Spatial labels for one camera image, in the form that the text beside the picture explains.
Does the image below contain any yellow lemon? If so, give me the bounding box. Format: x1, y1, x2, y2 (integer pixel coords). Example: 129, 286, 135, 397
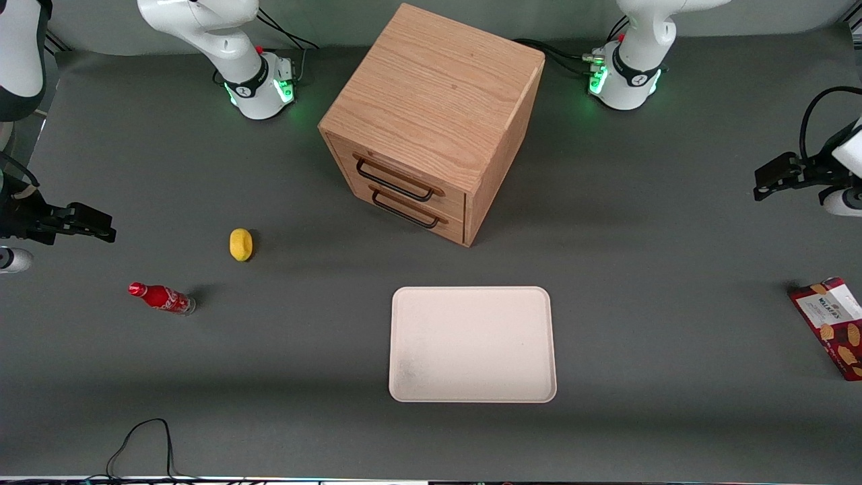
229, 228, 254, 262

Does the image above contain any black base cable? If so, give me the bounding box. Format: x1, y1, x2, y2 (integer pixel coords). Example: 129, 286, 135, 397
514, 15, 630, 76
256, 7, 320, 83

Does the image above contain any black metal drawer handle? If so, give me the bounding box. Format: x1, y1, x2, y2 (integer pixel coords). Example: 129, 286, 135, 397
355, 157, 436, 203
371, 188, 441, 230

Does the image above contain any red cola bottle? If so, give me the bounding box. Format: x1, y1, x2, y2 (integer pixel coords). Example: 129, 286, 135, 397
128, 282, 197, 316

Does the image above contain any cream plastic tray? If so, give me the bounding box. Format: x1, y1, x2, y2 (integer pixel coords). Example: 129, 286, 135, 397
389, 286, 558, 404

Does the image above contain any black looped table cable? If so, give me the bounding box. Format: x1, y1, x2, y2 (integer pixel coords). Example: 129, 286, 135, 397
84, 418, 203, 483

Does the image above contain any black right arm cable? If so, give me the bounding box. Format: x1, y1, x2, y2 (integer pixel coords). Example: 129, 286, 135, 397
0, 151, 41, 189

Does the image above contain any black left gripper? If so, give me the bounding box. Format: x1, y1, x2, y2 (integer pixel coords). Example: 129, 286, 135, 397
753, 143, 844, 202

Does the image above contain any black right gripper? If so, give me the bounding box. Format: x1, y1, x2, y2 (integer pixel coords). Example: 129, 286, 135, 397
0, 190, 117, 246

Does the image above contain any wooden drawer front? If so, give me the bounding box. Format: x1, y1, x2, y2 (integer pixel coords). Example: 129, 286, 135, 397
325, 133, 467, 215
335, 170, 466, 245

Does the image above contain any wooden drawer cabinet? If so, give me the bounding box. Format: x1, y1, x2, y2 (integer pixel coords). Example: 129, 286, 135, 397
318, 3, 546, 248

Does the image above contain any black left base cable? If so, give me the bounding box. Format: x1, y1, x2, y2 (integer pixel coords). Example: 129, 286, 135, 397
514, 15, 630, 76

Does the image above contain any red cookie box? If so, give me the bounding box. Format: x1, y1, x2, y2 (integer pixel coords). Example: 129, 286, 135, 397
789, 276, 862, 383

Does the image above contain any black right base cable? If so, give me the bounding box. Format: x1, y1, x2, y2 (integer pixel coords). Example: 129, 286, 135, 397
256, 7, 320, 83

